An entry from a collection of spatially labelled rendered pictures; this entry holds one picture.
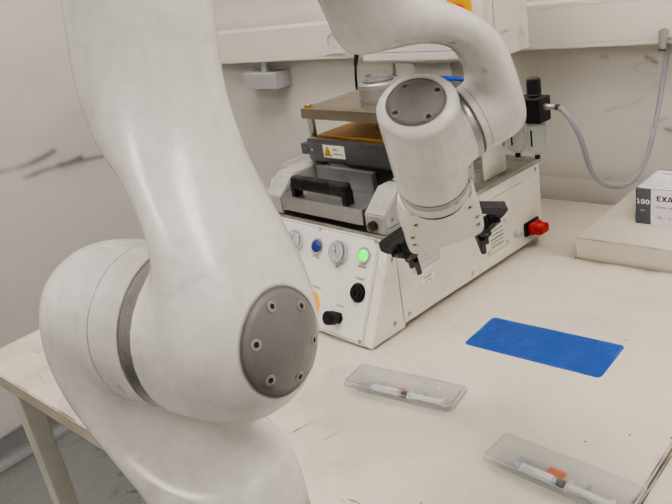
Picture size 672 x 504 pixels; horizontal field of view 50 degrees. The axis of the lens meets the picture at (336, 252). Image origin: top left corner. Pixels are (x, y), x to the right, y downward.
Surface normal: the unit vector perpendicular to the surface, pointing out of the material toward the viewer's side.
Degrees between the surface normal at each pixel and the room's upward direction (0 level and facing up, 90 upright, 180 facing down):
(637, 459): 0
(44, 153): 90
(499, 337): 0
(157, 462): 34
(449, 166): 121
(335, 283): 65
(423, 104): 38
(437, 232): 129
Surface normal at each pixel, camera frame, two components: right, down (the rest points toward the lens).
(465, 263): 0.68, 0.18
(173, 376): -0.44, 0.36
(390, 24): 0.22, 0.58
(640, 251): -0.66, 0.38
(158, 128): 0.25, -0.15
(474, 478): -0.16, -0.91
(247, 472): 0.16, -0.69
